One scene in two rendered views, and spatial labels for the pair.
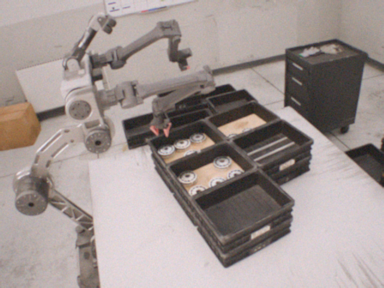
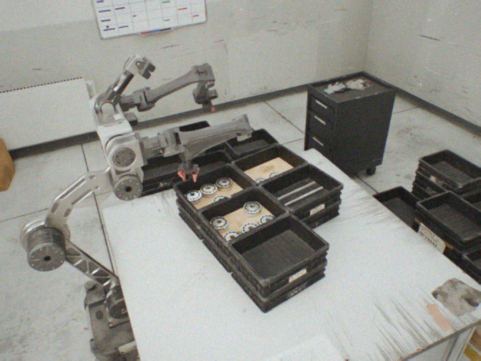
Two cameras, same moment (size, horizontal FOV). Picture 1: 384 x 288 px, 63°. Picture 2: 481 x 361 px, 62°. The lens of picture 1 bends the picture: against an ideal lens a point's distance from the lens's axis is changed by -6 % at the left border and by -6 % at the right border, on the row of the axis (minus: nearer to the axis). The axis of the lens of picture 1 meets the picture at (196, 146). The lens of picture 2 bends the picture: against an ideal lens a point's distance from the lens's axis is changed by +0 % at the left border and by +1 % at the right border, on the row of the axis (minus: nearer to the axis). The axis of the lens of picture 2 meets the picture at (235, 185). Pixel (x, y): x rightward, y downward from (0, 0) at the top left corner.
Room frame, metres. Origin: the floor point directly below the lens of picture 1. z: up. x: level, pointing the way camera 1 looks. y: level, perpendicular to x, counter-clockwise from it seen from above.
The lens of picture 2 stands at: (-0.25, 0.21, 2.30)
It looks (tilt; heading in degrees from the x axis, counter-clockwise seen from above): 36 degrees down; 351
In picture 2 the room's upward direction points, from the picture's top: 3 degrees counter-clockwise
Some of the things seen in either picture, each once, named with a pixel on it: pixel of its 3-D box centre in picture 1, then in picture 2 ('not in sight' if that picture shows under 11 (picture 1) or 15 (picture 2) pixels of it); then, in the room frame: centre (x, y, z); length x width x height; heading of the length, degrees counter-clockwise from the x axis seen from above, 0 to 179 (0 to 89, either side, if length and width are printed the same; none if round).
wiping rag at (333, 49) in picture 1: (332, 48); (358, 83); (2.90, -1.41, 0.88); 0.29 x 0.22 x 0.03; 103
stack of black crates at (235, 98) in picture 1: (233, 120); (251, 162); (2.66, -0.38, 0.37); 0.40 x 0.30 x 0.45; 103
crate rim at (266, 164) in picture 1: (271, 141); (300, 186); (1.52, -0.43, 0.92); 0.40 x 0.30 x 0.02; 113
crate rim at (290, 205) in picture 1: (242, 201); (278, 246); (1.08, -0.18, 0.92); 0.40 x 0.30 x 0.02; 113
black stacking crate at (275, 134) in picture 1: (271, 149); (300, 193); (1.52, -0.43, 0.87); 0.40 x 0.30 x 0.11; 113
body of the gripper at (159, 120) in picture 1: (159, 119); (187, 163); (1.66, 0.19, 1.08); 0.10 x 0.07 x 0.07; 67
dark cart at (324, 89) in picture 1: (321, 93); (345, 132); (2.83, -1.31, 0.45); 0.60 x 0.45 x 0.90; 103
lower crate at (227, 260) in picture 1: (243, 224); (278, 268); (1.08, -0.18, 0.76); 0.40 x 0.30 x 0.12; 113
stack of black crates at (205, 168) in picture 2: (193, 136); (209, 180); (2.57, 0.02, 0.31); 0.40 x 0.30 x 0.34; 103
